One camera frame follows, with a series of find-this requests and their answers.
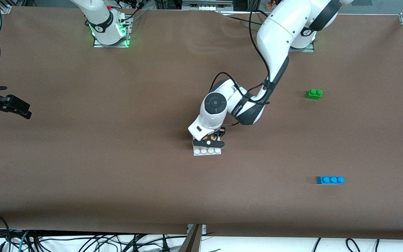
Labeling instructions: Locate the white studded base plate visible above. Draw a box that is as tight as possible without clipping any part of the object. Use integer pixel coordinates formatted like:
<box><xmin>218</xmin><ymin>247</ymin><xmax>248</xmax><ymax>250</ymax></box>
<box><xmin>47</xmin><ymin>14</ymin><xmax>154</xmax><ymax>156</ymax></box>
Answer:
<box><xmin>192</xmin><ymin>128</ymin><xmax>222</xmax><ymax>156</ymax></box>

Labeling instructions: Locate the green two-stud block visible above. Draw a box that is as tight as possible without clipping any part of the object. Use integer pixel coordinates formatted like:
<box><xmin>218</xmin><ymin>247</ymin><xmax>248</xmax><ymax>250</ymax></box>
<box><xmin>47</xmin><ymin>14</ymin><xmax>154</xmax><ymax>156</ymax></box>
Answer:
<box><xmin>305</xmin><ymin>89</ymin><xmax>324</xmax><ymax>100</ymax></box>

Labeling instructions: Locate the blue three-stud block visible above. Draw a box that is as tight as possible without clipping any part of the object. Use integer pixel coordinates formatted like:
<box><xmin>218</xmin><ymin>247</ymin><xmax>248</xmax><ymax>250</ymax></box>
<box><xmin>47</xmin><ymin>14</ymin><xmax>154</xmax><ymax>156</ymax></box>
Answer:
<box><xmin>316</xmin><ymin>176</ymin><xmax>345</xmax><ymax>185</ymax></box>

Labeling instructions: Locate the brown table cover sheet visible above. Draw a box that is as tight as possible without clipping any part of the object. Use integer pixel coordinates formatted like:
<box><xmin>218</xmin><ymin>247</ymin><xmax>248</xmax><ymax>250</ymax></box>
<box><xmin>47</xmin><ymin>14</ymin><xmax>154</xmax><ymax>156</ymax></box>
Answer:
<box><xmin>0</xmin><ymin>6</ymin><xmax>403</xmax><ymax>242</ymax></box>

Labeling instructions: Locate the dark diagonal table beam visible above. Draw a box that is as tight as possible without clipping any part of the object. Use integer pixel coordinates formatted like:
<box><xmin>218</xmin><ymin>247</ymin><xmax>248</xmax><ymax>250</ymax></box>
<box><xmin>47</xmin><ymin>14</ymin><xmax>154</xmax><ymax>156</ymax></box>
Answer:
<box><xmin>178</xmin><ymin>224</ymin><xmax>203</xmax><ymax>252</ymax></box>

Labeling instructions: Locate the white power strip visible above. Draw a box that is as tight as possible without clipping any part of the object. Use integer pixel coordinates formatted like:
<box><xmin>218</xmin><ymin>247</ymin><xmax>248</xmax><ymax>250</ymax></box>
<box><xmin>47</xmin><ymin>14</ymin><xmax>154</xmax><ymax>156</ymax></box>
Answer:
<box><xmin>182</xmin><ymin>0</ymin><xmax>233</xmax><ymax>11</ymax></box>

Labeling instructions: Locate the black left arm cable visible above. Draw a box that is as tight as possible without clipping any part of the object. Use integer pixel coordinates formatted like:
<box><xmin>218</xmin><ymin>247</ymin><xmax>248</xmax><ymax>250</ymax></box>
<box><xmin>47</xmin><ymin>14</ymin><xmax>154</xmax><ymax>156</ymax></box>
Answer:
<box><xmin>211</xmin><ymin>0</ymin><xmax>272</xmax><ymax>126</ymax></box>

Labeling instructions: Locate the black cable on sheet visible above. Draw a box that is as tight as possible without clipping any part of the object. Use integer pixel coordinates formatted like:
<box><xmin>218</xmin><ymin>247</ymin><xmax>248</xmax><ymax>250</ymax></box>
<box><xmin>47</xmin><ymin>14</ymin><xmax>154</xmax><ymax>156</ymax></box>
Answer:
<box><xmin>219</xmin><ymin>10</ymin><xmax>270</xmax><ymax>28</ymax></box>

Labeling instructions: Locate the teal floor cable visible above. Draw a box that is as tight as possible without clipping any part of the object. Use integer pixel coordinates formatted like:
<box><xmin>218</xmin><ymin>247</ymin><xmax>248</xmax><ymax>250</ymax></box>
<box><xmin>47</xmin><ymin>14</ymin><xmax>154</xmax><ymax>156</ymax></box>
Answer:
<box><xmin>17</xmin><ymin>230</ymin><xmax>30</xmax><ymax>252</ymax></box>

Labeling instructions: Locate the black base cable bundle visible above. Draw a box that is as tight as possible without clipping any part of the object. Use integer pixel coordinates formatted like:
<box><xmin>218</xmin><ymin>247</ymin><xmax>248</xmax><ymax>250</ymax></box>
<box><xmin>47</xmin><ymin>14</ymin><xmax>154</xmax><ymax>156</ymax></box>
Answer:
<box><xmin>112</xmin><ymin>0</ymin><xmax>148</xmax><ymax>22</ymax></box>

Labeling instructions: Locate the black floor cable tangle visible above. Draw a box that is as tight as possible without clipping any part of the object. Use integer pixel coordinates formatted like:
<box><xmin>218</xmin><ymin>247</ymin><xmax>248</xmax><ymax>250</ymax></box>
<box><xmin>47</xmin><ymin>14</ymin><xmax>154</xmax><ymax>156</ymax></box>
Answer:
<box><xmin>0</xmin><ymin>229</ymin><xmax>188</xmax><ymax>252</ymax></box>

